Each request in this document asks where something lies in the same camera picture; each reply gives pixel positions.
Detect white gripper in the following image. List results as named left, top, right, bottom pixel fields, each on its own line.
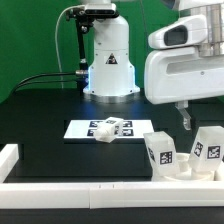
left=144, top=15, right=224, bottom=131

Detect white round stool seat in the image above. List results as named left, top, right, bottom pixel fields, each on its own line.
left=151, top=153, right=224, bottom=181

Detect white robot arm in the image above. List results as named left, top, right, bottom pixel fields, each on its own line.
left=81, top=0, right=224, bottom=130

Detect white marker sheet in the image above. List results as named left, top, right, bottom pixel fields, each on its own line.
left=64, top=120, right=154, bottom=140

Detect grey camera cable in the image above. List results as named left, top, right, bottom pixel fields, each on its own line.
left=54, top=4, right=81, bottom=90

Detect black cables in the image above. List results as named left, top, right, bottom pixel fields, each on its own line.
left=12, top=71, right=88, bottom=94

